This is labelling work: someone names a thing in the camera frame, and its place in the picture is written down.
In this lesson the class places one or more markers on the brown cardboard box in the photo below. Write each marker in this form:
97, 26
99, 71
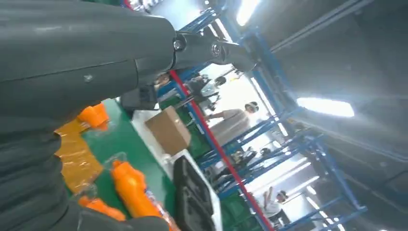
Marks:
167, 130

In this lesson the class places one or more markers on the white table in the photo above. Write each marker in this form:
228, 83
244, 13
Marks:
140, 116

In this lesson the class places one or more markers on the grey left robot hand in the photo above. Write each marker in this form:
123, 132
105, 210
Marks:
63, 47

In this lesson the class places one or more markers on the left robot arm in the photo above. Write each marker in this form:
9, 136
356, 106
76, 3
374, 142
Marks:
28, 178

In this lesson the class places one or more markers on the person in background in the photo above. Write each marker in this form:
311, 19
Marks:
199, 87

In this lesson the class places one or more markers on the ceiling light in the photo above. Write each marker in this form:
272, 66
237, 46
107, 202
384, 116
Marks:
325, 106
247, 11

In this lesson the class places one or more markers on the orange detergent bottle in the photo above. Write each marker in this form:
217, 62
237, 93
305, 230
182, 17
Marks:
134, 191
94, 116
102, 207

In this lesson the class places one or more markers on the red bar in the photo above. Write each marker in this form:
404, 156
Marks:
216, 146

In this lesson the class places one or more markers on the black tablet on stand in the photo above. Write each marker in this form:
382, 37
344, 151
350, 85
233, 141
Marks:
138, 98

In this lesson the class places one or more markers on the green table mat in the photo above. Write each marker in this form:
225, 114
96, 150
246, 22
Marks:
127, 140

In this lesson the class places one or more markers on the person with headset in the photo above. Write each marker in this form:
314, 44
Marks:
232, 121

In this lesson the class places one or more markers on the open black foam case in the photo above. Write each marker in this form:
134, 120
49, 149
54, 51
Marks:
191, 191

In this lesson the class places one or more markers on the yellow plastic sheet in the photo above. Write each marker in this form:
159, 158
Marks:
76, 159

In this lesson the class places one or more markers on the blue metal rack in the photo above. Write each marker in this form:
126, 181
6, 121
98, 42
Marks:
318, 153
200, 22

